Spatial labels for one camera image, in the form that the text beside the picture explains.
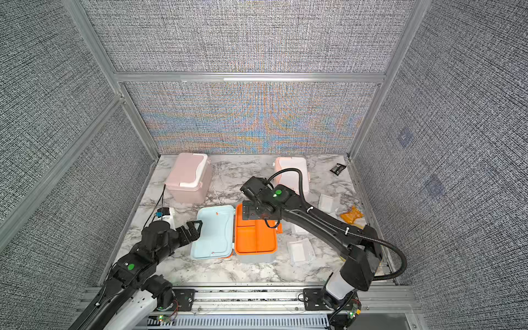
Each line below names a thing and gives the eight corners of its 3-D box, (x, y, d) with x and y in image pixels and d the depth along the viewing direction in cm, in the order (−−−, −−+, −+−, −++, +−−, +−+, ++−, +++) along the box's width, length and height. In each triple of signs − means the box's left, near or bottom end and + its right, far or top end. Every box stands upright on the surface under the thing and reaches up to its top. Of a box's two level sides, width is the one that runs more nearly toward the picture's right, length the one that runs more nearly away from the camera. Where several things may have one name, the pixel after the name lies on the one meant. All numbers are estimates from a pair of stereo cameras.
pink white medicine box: (174, 210, 99) (162, 192, 87) (185, 172, 114) (176, 152, 102) (207, 210, 99) (199, 192, 87) (214, 172, 114) (209, 152, 102)
